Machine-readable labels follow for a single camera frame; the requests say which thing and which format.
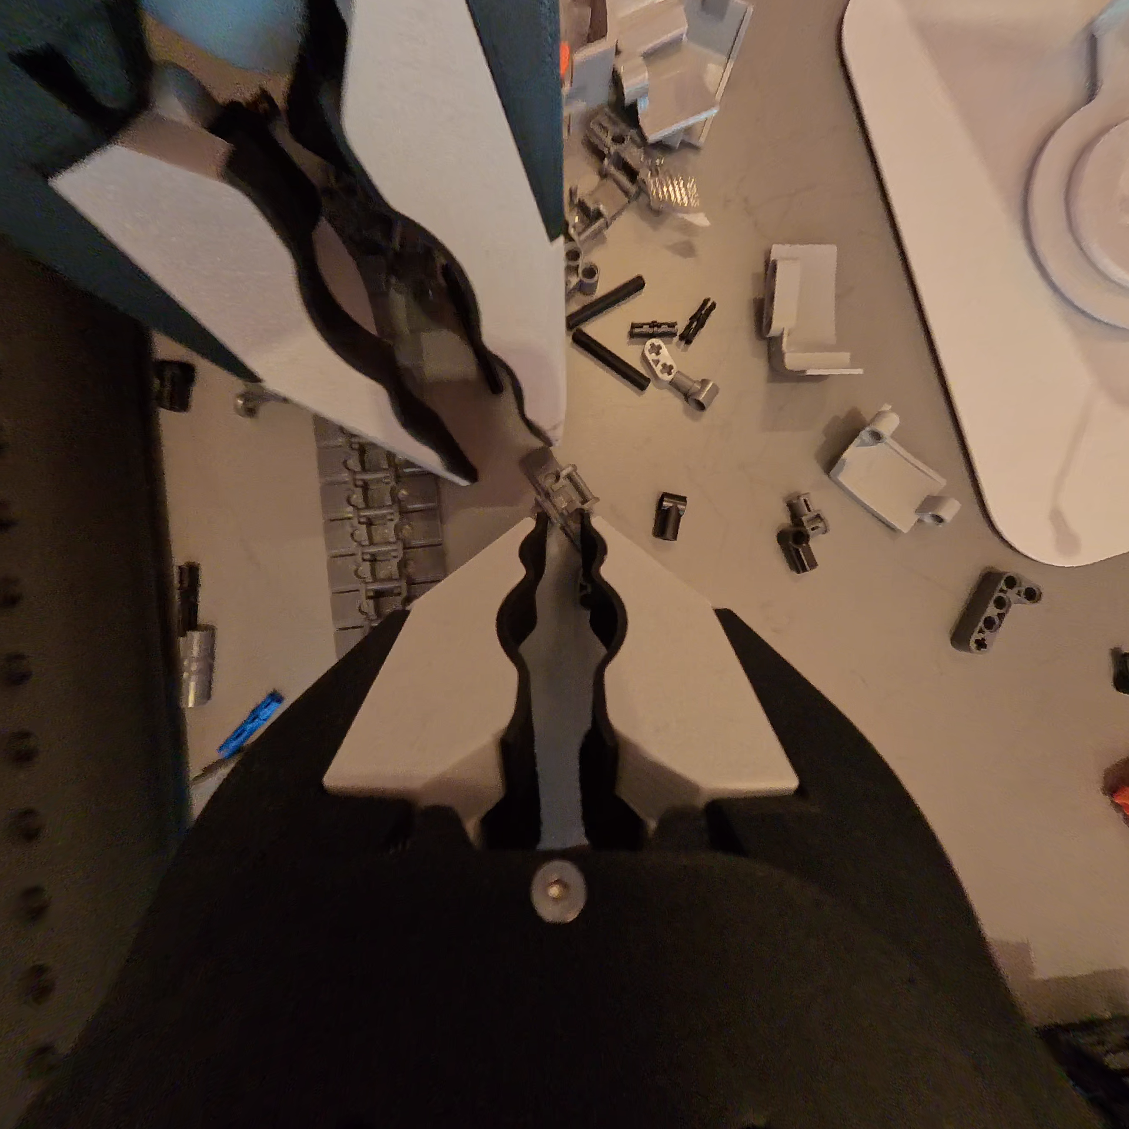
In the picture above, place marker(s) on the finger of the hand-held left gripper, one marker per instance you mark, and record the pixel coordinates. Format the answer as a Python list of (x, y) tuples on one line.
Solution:
[(194, 228), (441, 132)]

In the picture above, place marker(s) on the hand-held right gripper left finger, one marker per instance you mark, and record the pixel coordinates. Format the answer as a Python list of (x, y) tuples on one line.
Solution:
[(424, 706)]

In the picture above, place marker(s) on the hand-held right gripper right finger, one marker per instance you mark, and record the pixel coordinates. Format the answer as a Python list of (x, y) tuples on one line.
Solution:
[(696, 706)]

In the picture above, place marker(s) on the pile of small toy parts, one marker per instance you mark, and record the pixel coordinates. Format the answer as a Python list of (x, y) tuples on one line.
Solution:
[(652, 87)]

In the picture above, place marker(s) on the grey track link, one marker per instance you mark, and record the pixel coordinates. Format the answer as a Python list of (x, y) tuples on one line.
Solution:
[(569, 507), (538, 462)]

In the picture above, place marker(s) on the blue toy pin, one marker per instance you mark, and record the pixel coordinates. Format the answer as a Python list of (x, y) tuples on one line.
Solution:
[(252, 723)]

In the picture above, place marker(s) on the black pin joiner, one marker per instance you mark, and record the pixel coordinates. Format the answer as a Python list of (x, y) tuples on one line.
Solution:
[(670, 516)]

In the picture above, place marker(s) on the black axle pin connector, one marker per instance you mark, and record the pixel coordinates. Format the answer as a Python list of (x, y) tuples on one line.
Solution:
[(801, 533)]

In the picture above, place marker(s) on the grey small pin connector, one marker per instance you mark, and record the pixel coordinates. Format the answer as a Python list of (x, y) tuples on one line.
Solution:
[(582, 278)]

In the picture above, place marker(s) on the black axle rod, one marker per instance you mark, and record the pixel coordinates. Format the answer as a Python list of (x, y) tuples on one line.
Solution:
[(610, 359), (606, 302)]

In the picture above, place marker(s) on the black long toy pin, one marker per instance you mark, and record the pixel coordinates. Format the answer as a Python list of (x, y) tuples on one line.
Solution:
[(188, 595)]

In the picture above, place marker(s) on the dark grey short bent liftarm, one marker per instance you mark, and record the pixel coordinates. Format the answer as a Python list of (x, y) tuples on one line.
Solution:
[(996, 609)]

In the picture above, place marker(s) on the dark studded panel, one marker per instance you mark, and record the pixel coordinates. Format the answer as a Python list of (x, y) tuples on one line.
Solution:
[(79, 617)]

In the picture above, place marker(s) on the light grey holed curved panel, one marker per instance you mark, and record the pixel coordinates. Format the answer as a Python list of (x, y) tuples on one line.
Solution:
[(812, 300)]

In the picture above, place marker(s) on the black small angled connector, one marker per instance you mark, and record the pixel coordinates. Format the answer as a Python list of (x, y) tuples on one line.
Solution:
[(1122, 671)]

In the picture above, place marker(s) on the orange curved toy piece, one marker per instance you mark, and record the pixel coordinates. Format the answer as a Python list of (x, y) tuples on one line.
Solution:
[(1120, 793)]

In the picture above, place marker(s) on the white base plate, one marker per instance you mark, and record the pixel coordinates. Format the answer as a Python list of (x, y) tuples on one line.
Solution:
[(953, 220)]

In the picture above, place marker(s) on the grey metal disc bracket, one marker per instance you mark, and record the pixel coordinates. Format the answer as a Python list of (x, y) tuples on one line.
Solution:
[(1085, 203)]

